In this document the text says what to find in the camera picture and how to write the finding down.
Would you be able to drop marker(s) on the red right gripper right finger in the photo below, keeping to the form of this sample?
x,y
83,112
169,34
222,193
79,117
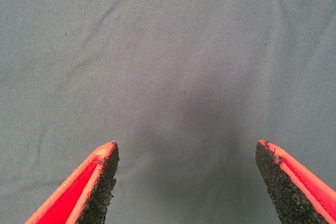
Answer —
x,y
291,195

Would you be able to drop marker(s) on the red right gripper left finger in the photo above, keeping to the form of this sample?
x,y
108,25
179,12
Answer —
x,y
78,195

